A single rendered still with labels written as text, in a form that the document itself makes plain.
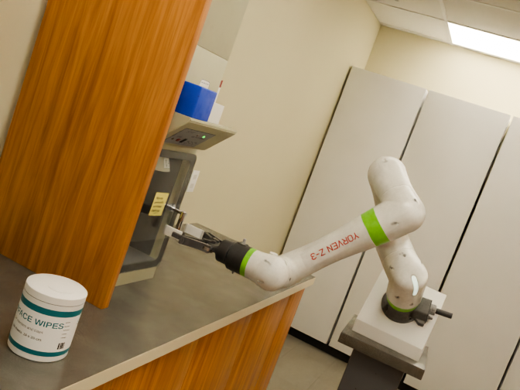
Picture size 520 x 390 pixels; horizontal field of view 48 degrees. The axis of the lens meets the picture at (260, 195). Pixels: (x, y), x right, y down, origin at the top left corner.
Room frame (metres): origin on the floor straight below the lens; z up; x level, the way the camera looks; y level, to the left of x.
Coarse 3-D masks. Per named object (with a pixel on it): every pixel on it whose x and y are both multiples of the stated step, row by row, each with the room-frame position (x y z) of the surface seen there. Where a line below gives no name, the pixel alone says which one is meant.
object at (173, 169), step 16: (160, 160) 1.73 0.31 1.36; (176, 160) 1.82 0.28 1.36; (192, 160) 1.91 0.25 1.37; (160, 176) 1.76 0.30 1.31; (176, 176) 1.85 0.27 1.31; (160, 192) 1.79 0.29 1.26; (176, 192) 1.88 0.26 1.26; (144, 208) 1.73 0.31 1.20; (144, 224) 1.76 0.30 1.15; (160, 224) 1.85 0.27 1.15; (144, 240) 1.79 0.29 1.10; (160, 240) 1.89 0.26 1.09; (128, 256) 1.74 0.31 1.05; (144, 256) 1.82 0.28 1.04; (160, 256) 1.92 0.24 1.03
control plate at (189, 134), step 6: (180, 132) 1.66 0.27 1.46; (186, 132) 1.68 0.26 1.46; (192, 132) 1.70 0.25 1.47; (198, 132) 1.73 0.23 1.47; (204, 132) 1.75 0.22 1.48; (168, 138) 1.66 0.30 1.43; (180, 138) 1.71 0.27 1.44; (186, 138) 1.73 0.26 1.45; (192, 138) 1.75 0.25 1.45; (198, 138) 1.78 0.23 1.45; (204, 138) 1.80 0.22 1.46; (180, 144) 1.76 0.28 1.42; (186, 144) 1.79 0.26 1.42; (192, 144) 1.81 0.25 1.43; (198, 144) 1.84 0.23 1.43
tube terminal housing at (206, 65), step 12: (192, 60) 1.75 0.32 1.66; (204, 60) 1.81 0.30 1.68; (216, 60) 1.87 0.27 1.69; (192, 72) 1.77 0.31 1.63; (204, 72) 1.83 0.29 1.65; (216, 72) 1.90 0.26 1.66; (216, 84) 1.92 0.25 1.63; (168, 144) 1.77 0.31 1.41; (120, 276) 1.75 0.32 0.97; (132, 276) 1.82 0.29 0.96; (144, 276) 1.89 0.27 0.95
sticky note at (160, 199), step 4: (156, 196) 1.78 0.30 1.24; (160, 196) 1.80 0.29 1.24; (164, 196) 1.82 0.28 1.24; (156, 200) 1.79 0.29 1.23; (160, 200) 1.81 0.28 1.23; (164, 200) 1.83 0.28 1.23; (152, 204) 1.77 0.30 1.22; (156, 204) 1.79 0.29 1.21; (160, 204) 1.81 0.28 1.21; (164, 204) 1.84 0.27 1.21; (152, 208) 1.78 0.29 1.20; (156, 208) 1.80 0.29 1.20; (160, 208) 1.82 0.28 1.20; (152, 212) 1.79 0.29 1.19; (156, 212) 1.81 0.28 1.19; (160, 212) 1.83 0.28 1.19
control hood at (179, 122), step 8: (176, 112) 1.63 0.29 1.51; (176, 120) 1.62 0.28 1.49; (184, 120) 1.61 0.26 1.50; (192, 120) 1.62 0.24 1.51; (176, 128) 1.62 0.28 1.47; (184, 128) 1.65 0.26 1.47; (192, 128) 1.67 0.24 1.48; (200, 128) 1.71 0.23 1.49; (208, 128) 1.74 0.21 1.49; (216, 128) 1.77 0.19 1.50; (224, 128) 1.82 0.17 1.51; (168, 136) 1.65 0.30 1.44; (216, 136) 1.84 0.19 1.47; (224, 136) 1.88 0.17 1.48; (176, 144) 1.75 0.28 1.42; (200, 144) 1.85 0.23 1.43; (208, 144) 1.89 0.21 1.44
